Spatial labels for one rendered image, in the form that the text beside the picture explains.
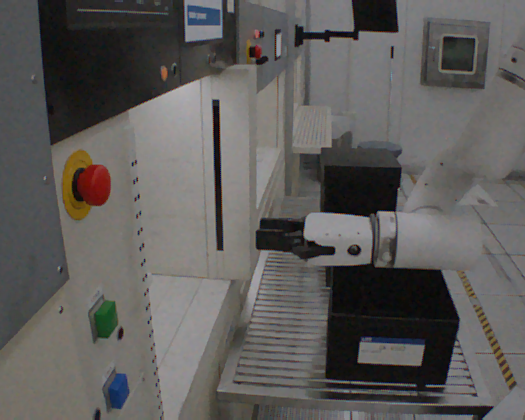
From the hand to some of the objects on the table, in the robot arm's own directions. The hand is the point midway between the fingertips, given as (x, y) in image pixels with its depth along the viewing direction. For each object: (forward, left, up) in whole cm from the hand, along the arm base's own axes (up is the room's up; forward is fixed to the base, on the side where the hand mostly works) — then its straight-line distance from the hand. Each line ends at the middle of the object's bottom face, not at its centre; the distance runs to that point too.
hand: (270, 233), depth 76 cm
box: (+70, -99, -43) cm, 129 cm away
